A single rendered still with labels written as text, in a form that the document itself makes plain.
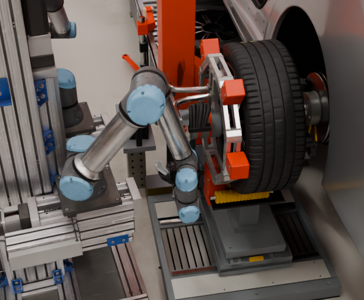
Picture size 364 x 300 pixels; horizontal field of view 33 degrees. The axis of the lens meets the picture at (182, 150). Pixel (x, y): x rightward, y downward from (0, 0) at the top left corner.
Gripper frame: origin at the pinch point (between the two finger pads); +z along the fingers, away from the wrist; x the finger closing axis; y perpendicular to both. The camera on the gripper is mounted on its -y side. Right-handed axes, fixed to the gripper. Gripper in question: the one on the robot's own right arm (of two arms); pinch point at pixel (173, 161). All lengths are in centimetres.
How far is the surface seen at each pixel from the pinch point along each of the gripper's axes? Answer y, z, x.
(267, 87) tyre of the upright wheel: 27.5, 3.7, -38.9
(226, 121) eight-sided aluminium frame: 16.8, -0.5, -21.4
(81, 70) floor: -81, 224, 34
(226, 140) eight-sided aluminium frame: 10.7, -4.8, -20.8
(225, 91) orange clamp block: 29.5, 1.5, -21.2
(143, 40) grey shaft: -44, 191, -11
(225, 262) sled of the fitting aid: -69, 3, -24
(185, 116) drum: 7.5, 19.4, -8.7
